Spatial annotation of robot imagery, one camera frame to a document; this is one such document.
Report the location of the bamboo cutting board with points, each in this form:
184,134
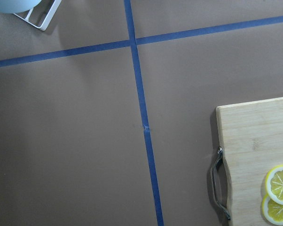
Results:
251,136

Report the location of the lower lemon slice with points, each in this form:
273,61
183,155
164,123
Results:
272,211

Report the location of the metal cutting board handle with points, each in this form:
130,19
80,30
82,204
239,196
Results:
213,170

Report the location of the white wire rack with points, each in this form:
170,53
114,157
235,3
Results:
41,15

